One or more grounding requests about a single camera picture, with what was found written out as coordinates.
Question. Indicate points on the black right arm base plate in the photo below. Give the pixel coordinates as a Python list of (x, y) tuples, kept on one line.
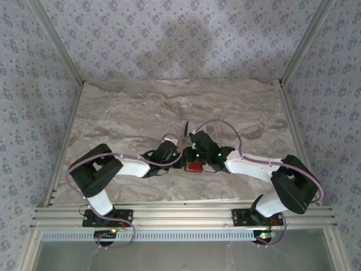
[(239, 217)]

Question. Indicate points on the black right control board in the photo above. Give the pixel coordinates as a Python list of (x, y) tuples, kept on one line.
[(262, 237)]

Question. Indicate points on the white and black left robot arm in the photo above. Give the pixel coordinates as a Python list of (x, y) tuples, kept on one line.
[(132, 168)]

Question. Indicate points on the aluminium mounting rail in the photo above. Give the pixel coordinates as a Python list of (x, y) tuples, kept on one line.
[(180, 216)]

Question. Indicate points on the aluminium table side rail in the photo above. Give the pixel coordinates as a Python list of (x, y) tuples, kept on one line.
[(299, 141), (63, 146)]

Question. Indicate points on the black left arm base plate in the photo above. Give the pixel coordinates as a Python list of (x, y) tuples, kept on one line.
[(124, 216)]

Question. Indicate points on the aluminium frame post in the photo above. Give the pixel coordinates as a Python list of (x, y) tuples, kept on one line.
[(306, 45), (59, 45)]

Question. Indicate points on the black control board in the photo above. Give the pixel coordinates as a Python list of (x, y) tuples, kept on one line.
[(105, 236), (262, 237)]

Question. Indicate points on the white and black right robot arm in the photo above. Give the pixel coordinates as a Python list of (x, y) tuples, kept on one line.
[(248, 166)]

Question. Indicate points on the red card holder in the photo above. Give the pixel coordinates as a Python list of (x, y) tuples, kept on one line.
[(194, 168)]

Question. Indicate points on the black left control board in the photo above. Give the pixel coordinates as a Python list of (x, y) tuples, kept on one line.
[(105, 236)]

